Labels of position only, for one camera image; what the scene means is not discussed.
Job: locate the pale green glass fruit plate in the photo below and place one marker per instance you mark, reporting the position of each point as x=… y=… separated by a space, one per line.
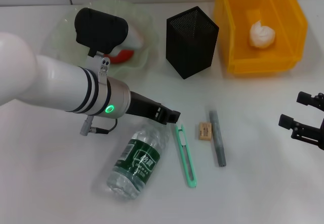
x=60 y=32

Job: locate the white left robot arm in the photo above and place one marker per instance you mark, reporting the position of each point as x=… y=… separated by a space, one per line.
x=50 y=82

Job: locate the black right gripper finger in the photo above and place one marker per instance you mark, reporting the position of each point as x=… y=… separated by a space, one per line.
x=298 y=130
x=307 y=98

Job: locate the red orange fruit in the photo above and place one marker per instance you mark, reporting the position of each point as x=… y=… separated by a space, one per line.
x=121 y=57

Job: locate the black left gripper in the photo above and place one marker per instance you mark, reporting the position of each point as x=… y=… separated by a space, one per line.
x=141 y=105

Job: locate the grey marker pen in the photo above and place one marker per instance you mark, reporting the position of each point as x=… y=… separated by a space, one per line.
x=217 y=138

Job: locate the clear green-label water bottle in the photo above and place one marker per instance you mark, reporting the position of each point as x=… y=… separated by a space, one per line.
x=136 y=163

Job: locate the green utility knife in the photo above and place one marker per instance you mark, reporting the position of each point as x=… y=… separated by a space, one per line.
x=182 y=148

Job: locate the black mesh pen holder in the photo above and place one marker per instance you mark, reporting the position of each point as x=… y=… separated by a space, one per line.
x=192 y=52

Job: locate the yellow plastic bin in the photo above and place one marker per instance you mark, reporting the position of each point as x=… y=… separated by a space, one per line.
x=278 y=6

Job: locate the tan eraser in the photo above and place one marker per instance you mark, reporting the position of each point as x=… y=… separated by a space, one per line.
x=205 y=131

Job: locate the white paper ball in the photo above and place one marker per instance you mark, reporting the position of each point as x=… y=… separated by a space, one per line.
x=262 y=35

